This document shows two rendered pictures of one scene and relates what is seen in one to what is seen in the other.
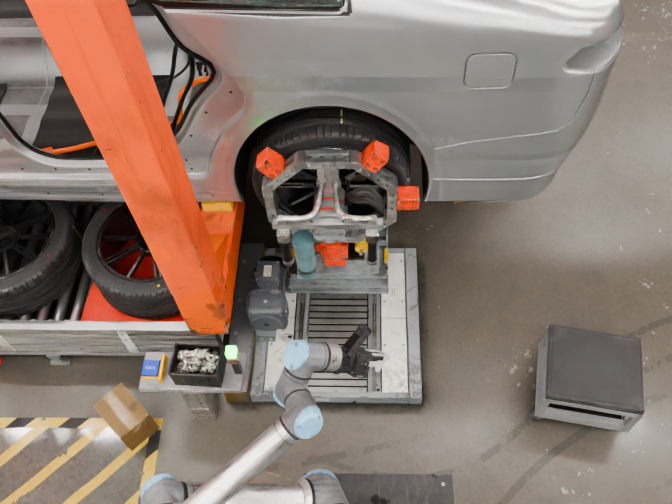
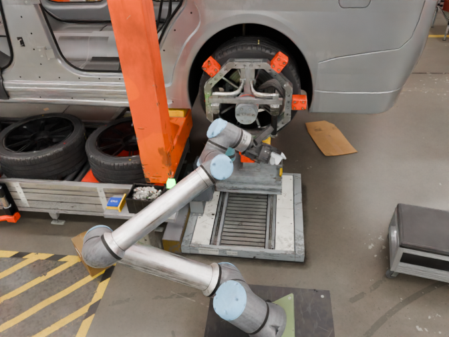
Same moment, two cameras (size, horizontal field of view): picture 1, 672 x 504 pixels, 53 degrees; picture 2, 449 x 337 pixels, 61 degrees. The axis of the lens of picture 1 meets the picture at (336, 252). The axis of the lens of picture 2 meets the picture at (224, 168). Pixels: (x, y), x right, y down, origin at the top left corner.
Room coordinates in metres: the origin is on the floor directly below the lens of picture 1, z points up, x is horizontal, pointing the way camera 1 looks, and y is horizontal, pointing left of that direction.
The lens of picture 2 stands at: (-0.44, 0.05, 1.98)
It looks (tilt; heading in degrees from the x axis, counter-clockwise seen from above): 38 degrees down; 3
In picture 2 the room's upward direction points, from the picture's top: 3 degrees counter-clockwise
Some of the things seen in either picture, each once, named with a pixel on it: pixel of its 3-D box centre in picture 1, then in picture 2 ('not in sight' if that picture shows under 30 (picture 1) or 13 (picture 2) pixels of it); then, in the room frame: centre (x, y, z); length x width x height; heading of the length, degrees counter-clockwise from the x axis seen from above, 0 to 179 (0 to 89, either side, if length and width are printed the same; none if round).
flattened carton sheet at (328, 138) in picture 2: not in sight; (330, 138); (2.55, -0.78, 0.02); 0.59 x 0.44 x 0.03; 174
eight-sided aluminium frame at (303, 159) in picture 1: (330, 199); (248, 101); (1.72, 0.00, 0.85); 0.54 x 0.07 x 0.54; 84
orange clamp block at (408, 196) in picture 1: (407, 198); (298, 102); (1.69, -0.31, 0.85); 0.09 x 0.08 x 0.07; 84
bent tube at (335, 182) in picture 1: (353, 196); (263, 83); (1.59, -0.08, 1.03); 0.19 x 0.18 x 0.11; 174
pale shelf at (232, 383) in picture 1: (193, 372); (143, 208); (1.19, 0.64, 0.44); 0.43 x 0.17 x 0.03; 84
